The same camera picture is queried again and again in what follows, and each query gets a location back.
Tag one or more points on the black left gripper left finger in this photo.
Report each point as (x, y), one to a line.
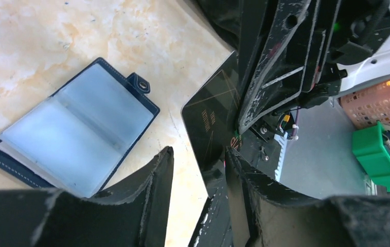
(132, 212)

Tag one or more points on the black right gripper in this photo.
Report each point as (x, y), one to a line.
(274, 46)

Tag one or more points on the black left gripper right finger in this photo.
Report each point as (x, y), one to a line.
(265, 212)

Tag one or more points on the black VIP credit card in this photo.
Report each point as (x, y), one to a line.
(210, 117)

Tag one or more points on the blue leather card holder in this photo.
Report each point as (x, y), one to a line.
(78, 137)

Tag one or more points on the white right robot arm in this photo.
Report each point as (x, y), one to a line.
(377, 66)

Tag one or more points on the black gold patterned blanket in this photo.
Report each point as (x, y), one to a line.
(224, 17)

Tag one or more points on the green plastic bin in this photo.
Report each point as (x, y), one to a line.
(369, 149)

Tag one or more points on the orange plastic basket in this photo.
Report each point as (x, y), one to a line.
(368, 106)

